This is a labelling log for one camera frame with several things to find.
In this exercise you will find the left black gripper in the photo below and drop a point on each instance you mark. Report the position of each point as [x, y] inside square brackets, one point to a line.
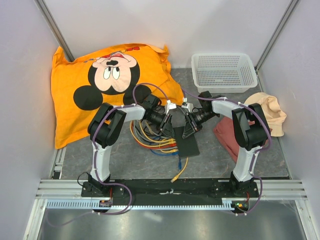
[166, 126]

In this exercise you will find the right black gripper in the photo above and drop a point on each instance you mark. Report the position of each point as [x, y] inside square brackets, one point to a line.
[191, 126]

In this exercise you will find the black network switch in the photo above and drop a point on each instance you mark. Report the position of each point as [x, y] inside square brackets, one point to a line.
[187, 147]

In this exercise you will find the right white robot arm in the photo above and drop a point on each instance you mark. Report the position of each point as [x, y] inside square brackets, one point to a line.
[251, 132]

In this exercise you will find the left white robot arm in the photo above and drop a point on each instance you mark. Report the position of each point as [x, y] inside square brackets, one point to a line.
[104, 131]

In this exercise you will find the red folded cloth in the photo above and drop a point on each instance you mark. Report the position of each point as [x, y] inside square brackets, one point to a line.
[224, 132]

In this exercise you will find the white perforated plastic basket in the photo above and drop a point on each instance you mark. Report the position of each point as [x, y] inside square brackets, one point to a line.
[223, 72]

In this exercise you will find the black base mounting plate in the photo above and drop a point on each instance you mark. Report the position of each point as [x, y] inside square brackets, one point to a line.
[208, 187]

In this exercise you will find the orange Mickey Mouse pillow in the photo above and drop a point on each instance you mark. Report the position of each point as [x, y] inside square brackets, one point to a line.
[119, 75]

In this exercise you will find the peach bucket hat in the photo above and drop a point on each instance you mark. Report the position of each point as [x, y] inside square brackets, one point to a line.
[274, 115]

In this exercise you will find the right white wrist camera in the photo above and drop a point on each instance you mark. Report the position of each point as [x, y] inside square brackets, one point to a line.
[186, 106]

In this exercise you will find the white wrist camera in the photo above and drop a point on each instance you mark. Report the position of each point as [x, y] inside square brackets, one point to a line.
[169, 106]
[186, 106]

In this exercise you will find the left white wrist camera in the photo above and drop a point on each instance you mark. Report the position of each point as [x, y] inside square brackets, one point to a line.
[169, 106]

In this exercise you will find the aluminium frame rail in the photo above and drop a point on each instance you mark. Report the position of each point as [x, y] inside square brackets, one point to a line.
[272, 189]

